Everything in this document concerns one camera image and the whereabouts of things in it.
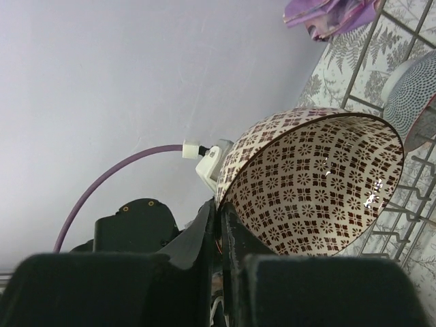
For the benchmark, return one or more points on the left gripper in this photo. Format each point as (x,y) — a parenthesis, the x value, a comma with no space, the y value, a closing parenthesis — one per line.
(147,225)

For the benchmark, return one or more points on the brown floral grid bowl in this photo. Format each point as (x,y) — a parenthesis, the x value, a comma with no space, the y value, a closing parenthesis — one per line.
(310,181)

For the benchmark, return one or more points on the crumpled purple cloth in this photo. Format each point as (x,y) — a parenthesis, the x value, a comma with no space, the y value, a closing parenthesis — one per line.
(326,19)

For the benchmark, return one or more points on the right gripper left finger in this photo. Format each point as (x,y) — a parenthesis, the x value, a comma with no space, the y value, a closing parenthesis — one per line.
(171,287)

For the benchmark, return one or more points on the navy geometric pattern bowl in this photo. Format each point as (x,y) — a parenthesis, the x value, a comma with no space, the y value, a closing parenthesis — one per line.
(409,101)

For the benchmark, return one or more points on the grey wire dish rack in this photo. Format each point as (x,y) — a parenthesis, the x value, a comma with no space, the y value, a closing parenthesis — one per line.
(405,233)

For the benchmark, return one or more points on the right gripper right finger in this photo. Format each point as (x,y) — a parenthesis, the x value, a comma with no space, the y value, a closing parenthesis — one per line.
(262,288)

